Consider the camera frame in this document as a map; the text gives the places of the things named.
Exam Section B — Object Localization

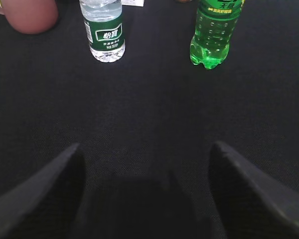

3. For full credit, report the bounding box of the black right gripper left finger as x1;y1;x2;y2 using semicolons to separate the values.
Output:
0;143;86;239

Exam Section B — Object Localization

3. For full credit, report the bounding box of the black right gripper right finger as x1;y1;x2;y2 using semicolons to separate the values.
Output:
208;141;299;239

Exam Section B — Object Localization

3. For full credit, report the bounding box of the clear water bottle green label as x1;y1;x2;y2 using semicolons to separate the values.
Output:
79;0;125;63

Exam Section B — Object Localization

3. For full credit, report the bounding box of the green soda bottle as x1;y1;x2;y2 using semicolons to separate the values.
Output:
190;0;244;70

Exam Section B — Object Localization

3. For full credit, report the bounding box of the reddish brown ceramic mug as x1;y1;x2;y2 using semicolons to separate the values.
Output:
0;0;59;34

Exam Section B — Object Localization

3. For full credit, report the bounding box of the white paper card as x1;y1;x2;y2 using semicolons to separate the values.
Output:
122;0;145;7

